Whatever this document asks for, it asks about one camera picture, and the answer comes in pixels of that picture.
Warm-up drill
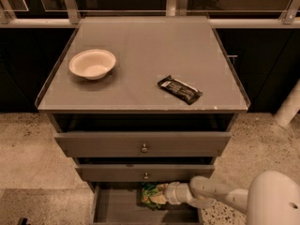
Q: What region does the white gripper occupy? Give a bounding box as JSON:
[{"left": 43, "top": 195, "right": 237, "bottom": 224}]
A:
[{"left": 151, "top": 182, "right": 191, "bottom": 204}]

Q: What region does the green rice chip bag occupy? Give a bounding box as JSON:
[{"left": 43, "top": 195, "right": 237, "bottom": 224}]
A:
[{"left": 142, "top": 183, "right": 165, "bottom": 210}]

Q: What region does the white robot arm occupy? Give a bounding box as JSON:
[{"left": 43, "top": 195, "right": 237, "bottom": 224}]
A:
[{"left": 150, "top": 171, "right": 300, "bottom": 225}]

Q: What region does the middle drawer metal knob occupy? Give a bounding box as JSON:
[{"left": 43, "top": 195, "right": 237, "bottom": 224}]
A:
[{"left": 143, "top": 172, "right": 149, "bottom": 181}]

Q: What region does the drawer metal knob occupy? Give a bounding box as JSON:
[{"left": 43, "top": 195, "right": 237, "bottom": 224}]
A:
[
  {"left": 143, "top": 172, "right": 149, "bottom": 181},
  {"left": 141, "top": 143, "right": 149, "bottom": 153}
]

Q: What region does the top drawer metal knob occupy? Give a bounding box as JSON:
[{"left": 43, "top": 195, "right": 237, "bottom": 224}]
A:
[{"left": 141, "top": 143, "right": 149, "bottom": 153}]

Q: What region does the grey bottom drawer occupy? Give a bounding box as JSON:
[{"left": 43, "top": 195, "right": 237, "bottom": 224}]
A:
[{"left": 90, "top": 182, "right": 203, "bottom": 225}]

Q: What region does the grey drawer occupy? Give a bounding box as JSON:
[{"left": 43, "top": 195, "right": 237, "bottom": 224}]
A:
[
  {"left": 90, "top": 182, "right": 203, "bottom": 225},
  {"left": 76, "top": 158, "right": 215, "bottom": 183},
  {"left": 55, "top": 113, "right": 234, "bottom": 158}
]

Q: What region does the grey middle drawer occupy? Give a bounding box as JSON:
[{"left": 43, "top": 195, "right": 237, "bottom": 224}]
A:
[{"left": 76, "top": 158, "right": 215, "bottom": 183}]

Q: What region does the grey drawer cabinet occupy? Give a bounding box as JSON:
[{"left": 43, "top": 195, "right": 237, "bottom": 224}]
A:
[{"left": 35, "top": 15, "right": 251, "bottom": 225}]

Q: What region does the grey top drawer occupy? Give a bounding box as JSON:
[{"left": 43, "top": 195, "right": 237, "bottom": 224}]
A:
[{"left": 55, "top": 113, "right": 234, "bottom": 158}]

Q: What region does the black snack bar wrapper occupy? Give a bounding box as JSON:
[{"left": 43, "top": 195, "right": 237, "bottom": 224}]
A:
[{"left": 157, "top": 75, "right": 203, "bottom": 105}]

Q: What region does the dark object floor corner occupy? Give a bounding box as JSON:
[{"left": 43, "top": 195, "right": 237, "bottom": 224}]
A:
[{"left": 17, "top": 217, "right": 27, "bottom": 225}]

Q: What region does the white paper bowl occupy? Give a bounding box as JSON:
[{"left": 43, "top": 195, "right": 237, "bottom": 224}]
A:
[{"left": 68, "top": 50, "right": 116, "bottom": 80}]

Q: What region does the white pillar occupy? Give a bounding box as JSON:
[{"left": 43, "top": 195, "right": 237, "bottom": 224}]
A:
[{"left": 275, "top": 80, "right": 300, "bottom": 127}]

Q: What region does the metal railing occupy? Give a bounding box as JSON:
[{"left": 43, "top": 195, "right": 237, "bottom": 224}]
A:
[{"left": 0, "top": 0, "right": 300, "bottom": 29}]

